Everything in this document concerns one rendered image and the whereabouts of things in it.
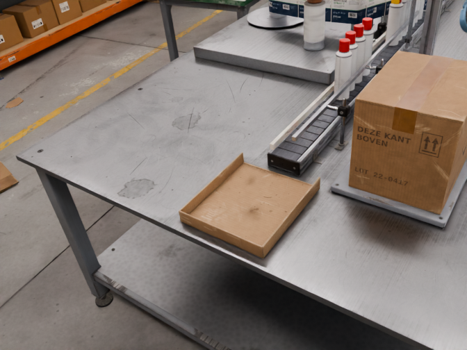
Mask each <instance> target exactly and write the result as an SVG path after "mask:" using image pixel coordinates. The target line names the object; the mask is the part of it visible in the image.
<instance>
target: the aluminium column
mask: <svg viewBox="0 0 467 350"><path fill-rule="evenodd" d="M442 5H443V0H427V7H426V11H425V19H424V24H423V32H422V37H421V41H420V49H419V54H424V55H429V56H433V53H434V46H435V42H436V35H437V31H438V27H439V20H440V16H441V9H442Z"/></svg>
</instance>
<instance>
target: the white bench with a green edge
mask: <svg viewBox="0 0 467 350"><path fill-rule="evenodd" d="M259 1H260V0H159V3H160V7H161V14H162V18H163V25H164V29H165V36H166V40H167V47H168V51H169V55H170V62H172V61H173V60H175V59H177V58H178V57H179V54H178V49H177V42H176V38H175V33H174V26H173V21H172V14H171V7H172V6H186V7H193V8H205V9H213V10H225V11H233V12H237V20H239V19H240V18H242V17H244V16H245V15H247V14H248V12H249V9H250V7H252V6H253V5H254V4H256V3H258V2H259Z"/></svg>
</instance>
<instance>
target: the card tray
mask: <svg viewBox="0 0 467 350"><path fill-rule="evenodd" d="M319 189H320V177H318V179H317V180H316V181H315V183H314V184H313V185H312V184H309V183H305V182H303V181H299V180H297V179H294V178H291V177H288V176H284V175H282V174H278V173H276V172H272V171H270V170H267V169H264V168H261V167H257V166H255V165H251V164H249V163H246V162H244V158H243V152H242V153H241V154H239V155H238V156H237V157H236V158H235V159H234V160H233V161H232V162H231V163H229V164H228V165H227V166H226V167H225V168H224V169H223V170H222V171H221V172H220V173H219V174H218V175H217V176H216V177H215V178H214V179H213V180H212V181H210V182H209V183H208V184H207V185H206V186H205V187H204V188H203V189H201V190H200V191H199V192H198V193H197V194H196V195H195V196H194V197H193V198H192V199H191V200H190V201H189V202H188V203H187V204H186V205H185V206H183V207H182V208H181V209H180V210H179V216H180V220H181V222H183V223H184V224H187V225H189V226H191V227H193V228H196V229H198V230H200V231H203V232H205V233H207V234H209V235H212V236H213V237H215V238H218V239H220V240H223V241H225V242H227V243H229V244H232V245H234V246H235V247H238V248H240V249H242V250H245V251H247V252H249V253H252V254H254V255H255V256H258V257H260V258H262V259H264V258H265V256H266V255H267V254H268V252H269V251H270V250H271V248H273V246H274V245H275V244H276V243H277V241H278V240H279V238H280V237H281V236H282V235H283V234H284V233H285V231H286V230H287V229H288V227H289V226H290V225H291V224H292V223H293V221H294V220H295V219H296V217H297V216H298V215H299V214H300V213H301V211H302V210H303V209H304V207H305V206H306V205H307V203H308V202H310V200H311V199H312V198H313V196H314V195H315V194H316V192H317V191H318V190H319Z"/></svg>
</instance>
